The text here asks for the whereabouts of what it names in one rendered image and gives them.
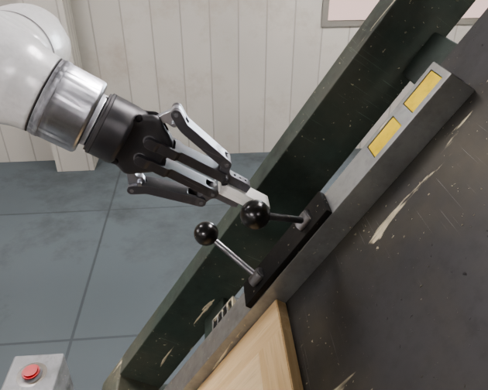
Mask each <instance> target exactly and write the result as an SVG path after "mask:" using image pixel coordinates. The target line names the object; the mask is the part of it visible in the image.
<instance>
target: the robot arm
mask: <svg viewBox="0 0 488 390"><path fill-rule="evenodd" d="M70 55H71V45H70V38H69V36H68V35H67V34H66V32H65V30H64V28H63V26H62V25H61V24H60V20H59V19H58V18H57V17H56V16H55V15H53V14H52V13H51V12H48V11H47V10H46V9H43V8H41V7H39V6H37V5H31V4H26V3H15V4H9V5H3V6H0V124H2V125H10V126H12V127H16V128H20V129H22V130H24V131H27V132H29V133H30V134H31V135H34V136H38V137H40V138H42V139H44V140H46V141H48V142H51V143H53V144H54V145H57V146H59V147H61V148H63V149H66V150H67V151H69V152H73V151H74V150H75V149H76V148H77V146H78V144H79V143H80V144H82V145H84V148H83V149H84V150H85V152H86V153H88V154H91V155H93V156H95V157H97V158H99V159H101V160H103V161H105V162H107V163H113V164H116V165H117V166H118V167H119V168H120V170H121V171H123V172H124V173H126V174H127V179H128V184H129V185H128V187H127V192H128V193H129V194H149V195H153V196H156V197H162V198H166V199H169V200H175V201H178V202H182V203H186V204H191V205H194V206H198V207H203V206H204V205H205V204H206V202H208V201H209V200H210V199H217V200H220V201H221V202H223V203H225V204H228V205H230V206H232V207H237V206H238V205H239V204H241V205H244V204H245V203H246V202H248V201H250V200H261V201H262V202H264V203H265V204H266V205H267V206H268V208H270V204H269V200H268V196H267V195H265V194H263V193H261V192H259V191H257V190H254V189H253V188H251V186H250V182H249V181H248V179H246V178H245V177H243V176H240V175H239V174H237V173H234V172H233V171H231V170H230V168H231V166H232V162H231V156H230V154H229V153H228V152H227V151H226V150H225V149H224V148H222V147H221V146H220V145H219V144H218V143H217V142H216V141H215V140H214V139H213V138H212V137H210V136H209V135H208V134H207V133H206V132H205V131H203V130H202V129H201V128H200V127H199V126H198V125H196V124H195V123H194V122H193V121H192V120H190V119H189V117H188V116H187V114H186V112H185V110H184V109H183V107H182V105H181V104H180V103H174V104H173V105H172V108H170V109H168V110H166V111H164V112H162V113H158V112H156V111H146V110H143V109H142V108H140V107H139V106H137V105H135V104H133V103H132V102H130V101H127V100H126V99H124V98H122V97H120V96H118V95H117V94H110V95H109V96H107V95H105V94H104V92H105V90H106V88H107V84H106V82H104V81H103V80H101V79H99V78H97V77H96V76H94V75H92V74H90V73H88V72H87V71H85V70H82V69H81V68H79V67H76V66H75V65H73V64H72V62H70ZM166 123H167V124H169V125H170V126H171V127H173V128H176V127H177V128H178V129H179V130H180V132H181V133H182V134H183V135H185V136H186V137H187V138H188V139H190V140H191V141H192V142H193V143H194V144H195V145H196V146H197V147H198V148H199V149H201V150H202V151H203V152H204V153H206V154H207V155H208V156H209V157H210V158H209V157H207V156H205V155H203V154H201V153H199V152H197V151H195V150H193V149H191V148H189V147H188V146H186V145H184V144H182V143H181V141H179V140H178V139H176V138H174V137H173V136H172V135H171V133H170V131H169V129H168V127H167V125H166ZM176 160H177V161H179V162H181V163H183V164H185V165H187V166H189V167H191V168H193V169H196V170H197V171H199V172H201V173H203V174H205V175H207V176H210V177H211V178H213V179H215V180H211V179H209V178H207V177H206V176H203V175H201V174H200V173H197V172H195V171H193V170H192V169H189V168H187V167H186V166H183V165H181V164H180V163H178V162H175V161H176ZM151 172H153V173H155V174H158V175H160V176H162V177H168V178H171V179H172V180H175V181H177V182H178V183H175V182H171V181H168V180H162V179H159V178H156V177H152V176H145V175H143V173H151ZM217 181H218V185H217Z"/></svg>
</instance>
